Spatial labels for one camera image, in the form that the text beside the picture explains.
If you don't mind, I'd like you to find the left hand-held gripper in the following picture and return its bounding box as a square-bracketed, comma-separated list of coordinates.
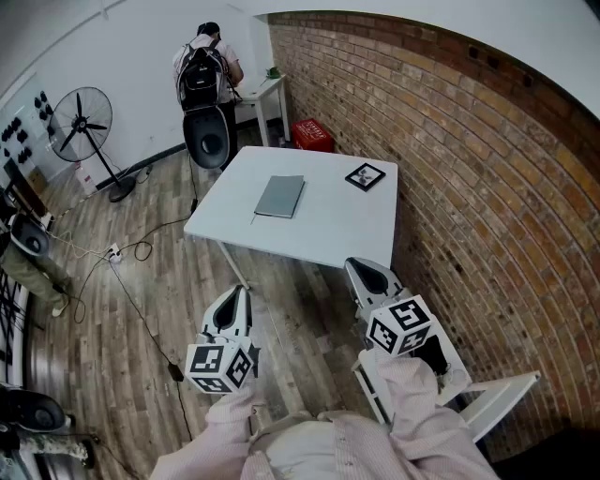
[185, 285, 262, 395]

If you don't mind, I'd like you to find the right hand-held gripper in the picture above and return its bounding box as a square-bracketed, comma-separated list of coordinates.
[344, 256, 433, 359]

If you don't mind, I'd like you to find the grey notebook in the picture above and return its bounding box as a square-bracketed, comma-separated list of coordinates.
[250, 174, 307, 226]

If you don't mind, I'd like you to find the person's right forearm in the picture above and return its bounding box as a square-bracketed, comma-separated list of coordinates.
[374, 349, 444, 440]

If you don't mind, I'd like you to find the person's left forearm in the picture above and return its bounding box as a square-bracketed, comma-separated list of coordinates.
[204, 382, 266, 451]

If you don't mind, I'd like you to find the white table leg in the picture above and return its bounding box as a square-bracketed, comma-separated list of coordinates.
[217, 241, 252, 291]

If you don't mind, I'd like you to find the red box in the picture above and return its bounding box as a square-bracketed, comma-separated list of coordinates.
[291, 119, 336, 154]

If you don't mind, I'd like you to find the person's torso in pink shirt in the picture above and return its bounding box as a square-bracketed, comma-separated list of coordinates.
[148, 407, 501, 480]

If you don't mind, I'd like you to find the white chair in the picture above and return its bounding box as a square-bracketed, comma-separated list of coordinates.
[352, 322, 541, 443]

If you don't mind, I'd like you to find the dark grey oval shell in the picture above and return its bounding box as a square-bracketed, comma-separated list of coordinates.
[8, 216, 52, 258]
[181, 103, 231, 171]
[0, 387, 68, 433]

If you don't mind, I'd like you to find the white container red label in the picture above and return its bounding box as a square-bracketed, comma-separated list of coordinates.
[74, 160, 98, 197]

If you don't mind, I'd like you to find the white cluttered desk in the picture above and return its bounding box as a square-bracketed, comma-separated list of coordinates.
[0, 269, 33, 390]

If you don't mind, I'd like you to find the small white side table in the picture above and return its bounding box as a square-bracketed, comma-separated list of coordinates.
[233, 72, 292, 147]

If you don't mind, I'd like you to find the black standing fan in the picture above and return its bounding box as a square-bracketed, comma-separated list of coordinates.
[48, 86, 138, 203]

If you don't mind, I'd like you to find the dark wooden cabinet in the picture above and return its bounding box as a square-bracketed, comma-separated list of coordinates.
[2, 157, 49, 219]

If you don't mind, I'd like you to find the cluster of black devices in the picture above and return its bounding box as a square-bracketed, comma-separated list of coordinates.
[0, 89, 57, 163]

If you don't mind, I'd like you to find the black cable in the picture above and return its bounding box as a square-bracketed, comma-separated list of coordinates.
[110, 260, 194, 442]
[119, 152, 201, 263]

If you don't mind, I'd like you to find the black picture frame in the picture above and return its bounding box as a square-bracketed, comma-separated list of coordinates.
[344, 162, 387, 193]

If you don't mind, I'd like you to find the white cable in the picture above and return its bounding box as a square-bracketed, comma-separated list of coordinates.
[44, 227, 113, 260]

